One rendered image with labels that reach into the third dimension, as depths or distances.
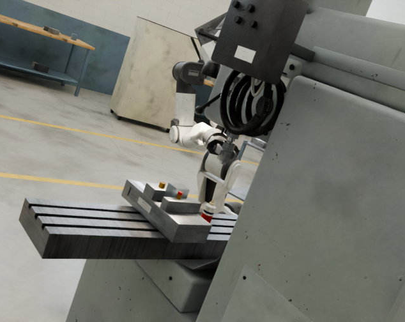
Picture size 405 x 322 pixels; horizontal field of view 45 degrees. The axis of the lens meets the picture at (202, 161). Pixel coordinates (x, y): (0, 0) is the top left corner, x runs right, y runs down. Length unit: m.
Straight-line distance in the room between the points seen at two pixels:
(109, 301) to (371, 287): 1.18
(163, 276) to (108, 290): 0.38
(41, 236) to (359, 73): 0.97
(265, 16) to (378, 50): 0.30
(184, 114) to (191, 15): 8.48
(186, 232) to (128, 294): 0.42
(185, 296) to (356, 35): 0.93
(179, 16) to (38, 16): 2.85
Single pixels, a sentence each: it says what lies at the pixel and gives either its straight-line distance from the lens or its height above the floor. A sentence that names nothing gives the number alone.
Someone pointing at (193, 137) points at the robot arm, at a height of 1.20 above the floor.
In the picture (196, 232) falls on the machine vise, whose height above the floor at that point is 0.97.
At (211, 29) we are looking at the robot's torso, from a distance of 2.32.
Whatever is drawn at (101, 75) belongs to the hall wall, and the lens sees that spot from 9.89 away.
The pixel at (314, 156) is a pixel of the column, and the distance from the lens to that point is 1.22.
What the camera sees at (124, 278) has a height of 0.63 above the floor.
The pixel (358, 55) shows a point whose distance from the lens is 1.37.
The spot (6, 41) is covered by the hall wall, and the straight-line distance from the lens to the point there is 9.20.
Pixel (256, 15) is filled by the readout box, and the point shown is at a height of 1.66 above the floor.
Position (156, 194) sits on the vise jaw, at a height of 1.02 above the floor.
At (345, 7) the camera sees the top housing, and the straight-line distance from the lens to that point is 1.60.
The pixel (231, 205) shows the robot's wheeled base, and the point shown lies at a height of 0.76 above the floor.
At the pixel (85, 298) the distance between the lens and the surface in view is 2.21.
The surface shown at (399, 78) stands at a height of 1.63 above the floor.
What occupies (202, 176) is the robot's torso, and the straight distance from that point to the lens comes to 2.57.
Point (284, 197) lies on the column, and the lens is 1.27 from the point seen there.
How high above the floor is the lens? 1.55
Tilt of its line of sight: 12 degrees down
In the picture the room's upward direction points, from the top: 20 degrees clockwise
